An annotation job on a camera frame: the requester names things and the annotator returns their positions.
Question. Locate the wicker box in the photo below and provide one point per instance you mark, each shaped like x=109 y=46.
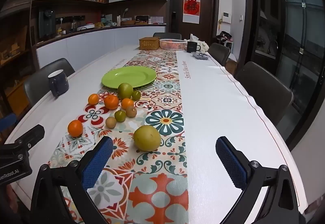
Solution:
x=149 y=43

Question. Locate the white crumpled cloth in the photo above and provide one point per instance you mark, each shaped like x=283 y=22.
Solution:
x=205 y=45

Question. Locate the red and white door poster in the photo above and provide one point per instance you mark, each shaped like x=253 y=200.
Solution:
x=191 y=8

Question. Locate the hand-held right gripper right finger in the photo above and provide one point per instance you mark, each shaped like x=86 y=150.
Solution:
x=230 y=163

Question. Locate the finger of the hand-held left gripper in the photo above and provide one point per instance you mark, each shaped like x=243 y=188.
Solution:
x=7 y=121
x=31 y=134

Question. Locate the dark water dispenser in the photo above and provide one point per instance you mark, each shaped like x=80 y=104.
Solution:
x=47 y=23

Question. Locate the small desk lamp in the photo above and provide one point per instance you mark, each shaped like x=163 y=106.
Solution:
x=125 y=12

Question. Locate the yellow hanging charm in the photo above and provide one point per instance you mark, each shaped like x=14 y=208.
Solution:
x=220 y=24

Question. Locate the pink plastic basket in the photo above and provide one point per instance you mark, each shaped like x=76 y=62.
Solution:
x=173 y=45

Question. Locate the small green mandarin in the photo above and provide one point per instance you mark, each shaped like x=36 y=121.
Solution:
x=120 y=115
x=136 y=95

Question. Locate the patterned table runner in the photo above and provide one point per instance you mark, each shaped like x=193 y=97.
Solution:
x=162 y=168

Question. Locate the dark blue mug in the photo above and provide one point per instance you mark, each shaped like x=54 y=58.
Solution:
x=59 y=84

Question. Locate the teal box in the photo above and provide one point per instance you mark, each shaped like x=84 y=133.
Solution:
x=107 y=19

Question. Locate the black mug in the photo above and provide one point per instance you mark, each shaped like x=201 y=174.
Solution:
x=192 y=46

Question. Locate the glass sliding door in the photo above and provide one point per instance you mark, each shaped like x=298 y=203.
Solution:
x=299 y=48

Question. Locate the small brown fruit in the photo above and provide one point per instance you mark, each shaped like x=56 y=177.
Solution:
x=111 y=122
x=131 y=112

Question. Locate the grey tray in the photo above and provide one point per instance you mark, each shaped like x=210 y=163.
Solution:
x=200 y=56

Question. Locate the black box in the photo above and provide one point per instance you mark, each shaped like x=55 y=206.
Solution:
x=141 y=19

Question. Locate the grey chair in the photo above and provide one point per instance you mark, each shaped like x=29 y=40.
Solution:
x=40 y=79
x=167 y=35
x=219 y=52
x=264 y=92

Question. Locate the white wall intercom panel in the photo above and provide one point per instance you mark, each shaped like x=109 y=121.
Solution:
x=226 y=17

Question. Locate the white carton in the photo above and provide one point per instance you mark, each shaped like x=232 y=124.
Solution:
x=118 y=21

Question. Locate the large yellow pear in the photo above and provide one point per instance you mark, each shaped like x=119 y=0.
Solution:
x=146 y=138

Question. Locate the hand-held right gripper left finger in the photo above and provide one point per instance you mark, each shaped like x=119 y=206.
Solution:
x=98 y=161

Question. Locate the green plate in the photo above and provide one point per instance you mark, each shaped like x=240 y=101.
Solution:
x=128 y=77

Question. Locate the dark wooden door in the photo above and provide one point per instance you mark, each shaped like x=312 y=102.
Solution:
x=205 y=10

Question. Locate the white base cabinet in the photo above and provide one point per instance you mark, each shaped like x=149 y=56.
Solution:
x=101 y=43

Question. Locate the orange mandarin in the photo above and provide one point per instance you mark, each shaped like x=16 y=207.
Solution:
x=127 y=103
x=111 y=102
x=93 y=99
x=75 y=128

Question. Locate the stool with clothes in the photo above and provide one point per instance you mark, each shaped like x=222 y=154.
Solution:
x=226 y=36

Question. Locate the large green pear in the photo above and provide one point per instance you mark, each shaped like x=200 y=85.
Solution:
x=125 y=91

